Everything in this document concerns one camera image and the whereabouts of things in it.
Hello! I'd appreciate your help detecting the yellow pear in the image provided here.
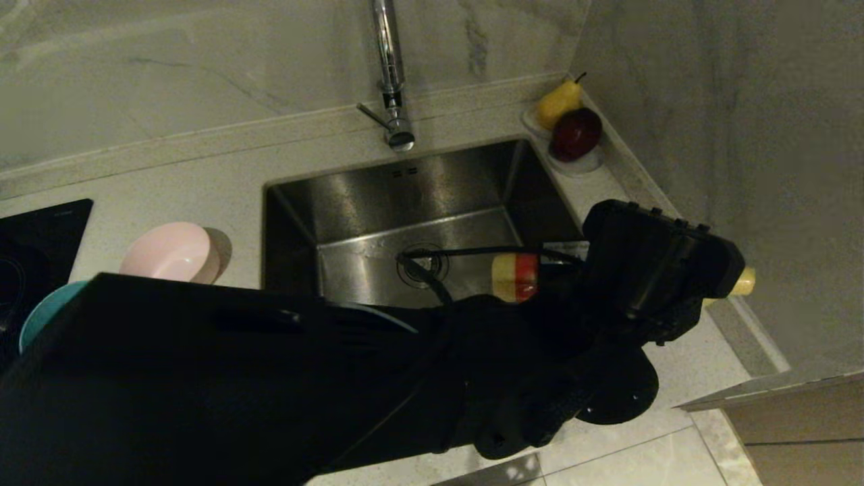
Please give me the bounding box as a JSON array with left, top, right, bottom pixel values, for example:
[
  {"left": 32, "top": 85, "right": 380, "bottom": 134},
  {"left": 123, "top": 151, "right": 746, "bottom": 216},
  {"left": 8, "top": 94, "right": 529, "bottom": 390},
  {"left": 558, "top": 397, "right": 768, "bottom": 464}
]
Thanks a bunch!
[{"left": 537, "top": 73, "right": 587, "bottom": 131}]

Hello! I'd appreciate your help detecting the dark red apple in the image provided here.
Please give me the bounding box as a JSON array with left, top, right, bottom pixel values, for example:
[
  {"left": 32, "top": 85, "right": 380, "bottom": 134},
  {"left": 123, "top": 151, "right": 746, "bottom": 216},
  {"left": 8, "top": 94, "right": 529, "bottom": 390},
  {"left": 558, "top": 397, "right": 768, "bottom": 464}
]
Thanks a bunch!
[{"left": 550, "top": 108, "right": 603, "bottom": 163}]

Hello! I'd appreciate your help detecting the beige wooden cabinet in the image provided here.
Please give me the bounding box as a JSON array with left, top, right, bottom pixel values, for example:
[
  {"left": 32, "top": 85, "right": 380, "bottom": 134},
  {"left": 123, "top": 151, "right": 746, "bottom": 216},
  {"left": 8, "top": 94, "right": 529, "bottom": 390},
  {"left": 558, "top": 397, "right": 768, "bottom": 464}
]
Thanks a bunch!
[{"left": 675, "top": 370, "right": 864, "bottom": 486}]

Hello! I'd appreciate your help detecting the blue bowl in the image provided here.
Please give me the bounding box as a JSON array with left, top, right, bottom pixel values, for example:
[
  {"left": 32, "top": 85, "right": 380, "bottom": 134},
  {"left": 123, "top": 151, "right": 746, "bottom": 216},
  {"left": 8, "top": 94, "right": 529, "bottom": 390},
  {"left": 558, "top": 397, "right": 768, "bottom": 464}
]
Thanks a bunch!
[{"left": 19, "top": 280, "right": 92, "bottom": 353}]

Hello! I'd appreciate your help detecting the stainless steel sink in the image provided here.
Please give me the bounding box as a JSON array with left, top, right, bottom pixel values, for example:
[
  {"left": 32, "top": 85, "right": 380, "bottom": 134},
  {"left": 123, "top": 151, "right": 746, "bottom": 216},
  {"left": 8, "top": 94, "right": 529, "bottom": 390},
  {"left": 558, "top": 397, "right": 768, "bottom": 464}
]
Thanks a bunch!
[{"left": 261, "top": 137, "right": 589, "bottom": 318}]

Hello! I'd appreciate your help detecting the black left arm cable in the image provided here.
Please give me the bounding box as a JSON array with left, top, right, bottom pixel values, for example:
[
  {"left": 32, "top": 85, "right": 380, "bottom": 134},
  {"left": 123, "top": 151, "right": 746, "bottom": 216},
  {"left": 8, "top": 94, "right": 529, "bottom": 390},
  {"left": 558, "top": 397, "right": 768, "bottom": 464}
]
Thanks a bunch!
[{"left": 396, "top": 246, "right": 588, "bottom": 308}]

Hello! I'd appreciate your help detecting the white fruit dish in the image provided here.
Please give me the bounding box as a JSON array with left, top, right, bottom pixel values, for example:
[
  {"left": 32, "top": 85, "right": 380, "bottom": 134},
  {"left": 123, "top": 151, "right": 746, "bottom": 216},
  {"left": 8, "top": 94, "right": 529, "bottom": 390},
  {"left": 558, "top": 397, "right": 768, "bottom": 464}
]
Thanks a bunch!
[{"left": 521, "top": 105, "right": 606, "bottom": 178}]

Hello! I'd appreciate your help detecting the pink bowl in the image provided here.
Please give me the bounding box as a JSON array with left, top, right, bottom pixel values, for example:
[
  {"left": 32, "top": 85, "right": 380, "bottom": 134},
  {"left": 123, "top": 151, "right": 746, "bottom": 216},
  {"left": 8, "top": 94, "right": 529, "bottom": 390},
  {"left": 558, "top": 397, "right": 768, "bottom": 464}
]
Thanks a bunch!
[{"left": 119, "top": 221, "right": 222, "bottom": 286}]

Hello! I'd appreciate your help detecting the black burner ring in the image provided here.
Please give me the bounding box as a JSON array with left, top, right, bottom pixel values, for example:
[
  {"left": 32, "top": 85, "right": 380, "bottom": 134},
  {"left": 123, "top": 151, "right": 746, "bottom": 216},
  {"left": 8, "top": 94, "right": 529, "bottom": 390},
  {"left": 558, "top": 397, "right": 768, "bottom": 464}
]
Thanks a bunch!
[{"left": 0, "top": 255, "right": 29, "bottom": 325}]

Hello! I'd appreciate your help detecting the black glass cooktop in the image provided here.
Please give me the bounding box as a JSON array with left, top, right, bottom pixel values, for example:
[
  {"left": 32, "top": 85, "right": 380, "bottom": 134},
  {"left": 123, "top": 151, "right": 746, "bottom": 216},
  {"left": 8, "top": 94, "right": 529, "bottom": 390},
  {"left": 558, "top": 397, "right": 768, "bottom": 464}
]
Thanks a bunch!
[{"left": 0, "top": 198, "right": 94, "bottom": 369}]

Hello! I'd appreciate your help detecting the round metal sink drain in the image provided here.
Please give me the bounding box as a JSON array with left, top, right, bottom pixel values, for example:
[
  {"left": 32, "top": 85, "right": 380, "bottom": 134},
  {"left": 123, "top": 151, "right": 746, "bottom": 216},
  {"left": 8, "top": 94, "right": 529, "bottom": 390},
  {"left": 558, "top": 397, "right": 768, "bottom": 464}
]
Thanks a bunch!
[{"left": 397, "top": 243, "right": 450, "bottom": 288}]

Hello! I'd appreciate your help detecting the chrome faucet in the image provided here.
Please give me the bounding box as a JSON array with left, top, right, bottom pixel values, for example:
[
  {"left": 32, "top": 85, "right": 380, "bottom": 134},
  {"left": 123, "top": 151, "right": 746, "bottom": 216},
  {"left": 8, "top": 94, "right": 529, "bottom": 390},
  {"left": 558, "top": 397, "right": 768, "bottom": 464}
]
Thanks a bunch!
[{"left": 356, "top": 0, "right": 416, "bottom": 153}]

